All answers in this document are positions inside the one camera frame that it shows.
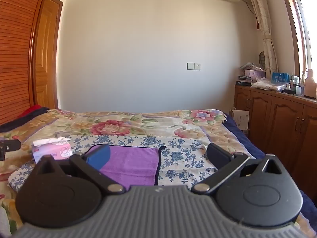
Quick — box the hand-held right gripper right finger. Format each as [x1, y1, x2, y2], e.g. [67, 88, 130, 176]
[192, 143, 286, 194]

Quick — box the wooden cabinet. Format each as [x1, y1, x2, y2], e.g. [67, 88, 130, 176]
[234, 84, 317, 202]

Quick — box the patterned beige curtain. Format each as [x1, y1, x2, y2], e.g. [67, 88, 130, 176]
[244, 0, 279, 77]

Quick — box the pink tissue box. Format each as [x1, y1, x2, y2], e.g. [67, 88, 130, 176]
[32, 137, 73, 164]

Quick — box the pink thermos jug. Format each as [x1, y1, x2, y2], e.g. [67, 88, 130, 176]
[303, 68, 317, 99]

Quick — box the red cloth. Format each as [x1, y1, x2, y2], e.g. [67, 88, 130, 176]
[18, 104, 43, 117]

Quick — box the pile of packets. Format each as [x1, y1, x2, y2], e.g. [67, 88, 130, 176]
[239, 62, 265, 71]

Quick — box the clear plastic bag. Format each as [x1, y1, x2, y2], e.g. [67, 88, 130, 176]
[251, 77, 288, 91]

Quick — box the purple towel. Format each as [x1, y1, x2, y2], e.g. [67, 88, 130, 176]
[84, 145, 167, 187]

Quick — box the stack of dark books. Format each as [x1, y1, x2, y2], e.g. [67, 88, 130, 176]
[236, 75, 252, 87]

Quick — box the purple box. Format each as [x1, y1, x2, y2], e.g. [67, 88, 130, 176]
[244, 69, 266, 78]

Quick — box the white cardboard box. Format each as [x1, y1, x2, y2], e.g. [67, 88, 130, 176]
[229, 107, 250, 131]

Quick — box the wooden room door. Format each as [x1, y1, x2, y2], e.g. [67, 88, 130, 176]
[34, 0, 64, 110]

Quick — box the louvred wooden wardrobe door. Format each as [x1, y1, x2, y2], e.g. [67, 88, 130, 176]
[0, 0, 52, 126]

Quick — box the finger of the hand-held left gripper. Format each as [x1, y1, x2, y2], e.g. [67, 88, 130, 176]
[0, 139, 22, 161]

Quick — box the navy bed sheet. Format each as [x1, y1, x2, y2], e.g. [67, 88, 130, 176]
[222, 113, 317, 226]

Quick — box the blue floral white cloth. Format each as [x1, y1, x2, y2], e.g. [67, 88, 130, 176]
[7, 134, 256, 192]

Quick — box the floral printed blanket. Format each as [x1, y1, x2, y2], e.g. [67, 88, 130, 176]
[0, 108, 310, 237]

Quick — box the blue gift box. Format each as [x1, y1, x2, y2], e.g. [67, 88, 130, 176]
[272, 72, 290, 83]

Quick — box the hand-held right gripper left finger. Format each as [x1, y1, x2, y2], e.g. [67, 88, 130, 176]
[33, 144, 126, 195]

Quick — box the dark cloth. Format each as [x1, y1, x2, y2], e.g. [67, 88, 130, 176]
[0, 107, 50, 133]

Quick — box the wooden framed window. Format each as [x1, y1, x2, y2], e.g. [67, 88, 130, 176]
[277, 0, 317, 100]

